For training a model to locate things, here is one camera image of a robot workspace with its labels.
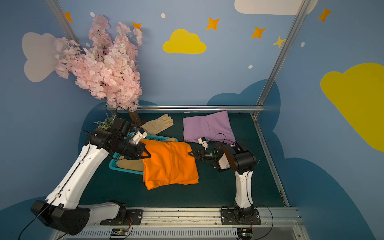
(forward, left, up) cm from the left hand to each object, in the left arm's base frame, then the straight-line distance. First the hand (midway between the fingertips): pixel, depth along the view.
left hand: (149, 154), depth 71 cm
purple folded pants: (+37, -39, -23) cm, 58 cm away
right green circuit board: (-29, -48, -25) cm, 61 cm away
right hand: (+10, -20, -16) cm, 28 cm away
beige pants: (+2, +12, -17) cm, 21 cm away
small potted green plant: (+23, +33, -6) cm, 41 cm away
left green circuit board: (-30, +14, -25) cm, 41 cm away
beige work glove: (+37, +10, -25) cm, 46 cm away
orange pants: (-1, -9, -8) cm, 12 cm away
